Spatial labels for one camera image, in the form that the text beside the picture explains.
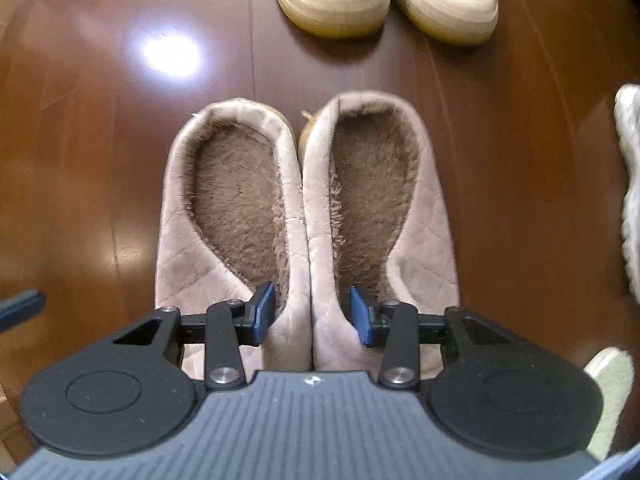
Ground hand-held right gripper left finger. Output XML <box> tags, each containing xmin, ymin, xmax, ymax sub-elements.
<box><xmin>112</xmin><ymin>281</ymin><xmax>277</xmax><ymax>391</ymax></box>

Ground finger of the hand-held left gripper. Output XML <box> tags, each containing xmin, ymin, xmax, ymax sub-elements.
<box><xmin>0</xmin><ymin>290</ymin><xmax>47</xmax><ymax>333</ymax></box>

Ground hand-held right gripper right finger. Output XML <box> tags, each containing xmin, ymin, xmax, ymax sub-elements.
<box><xmin>348</xmin><ymin>285</ymin><xmax>506</xmax><ymax>390</ymax></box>

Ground beige quilted slipper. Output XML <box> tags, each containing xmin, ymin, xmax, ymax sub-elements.
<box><xmin>152</xmin><ymin>97</ymin><xmax>313</xmax><ymax>381</ymax></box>
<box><xmin>298</xmin><ymin>91</ymin><xmax>461</xmax><ymax>381</ymax></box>

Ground red grey fleece slipper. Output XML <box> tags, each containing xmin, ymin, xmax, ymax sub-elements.
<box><xmin>582</xmin><ymin>345</ymin><xmax>635</xmax><ymax>463</ymax></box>

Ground white mesh pink-lined sneaker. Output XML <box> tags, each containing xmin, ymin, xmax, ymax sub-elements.
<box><xmin>614</xmin><ymin>82</ymin><xmax>640</xmax><ymax>306</ymax></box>

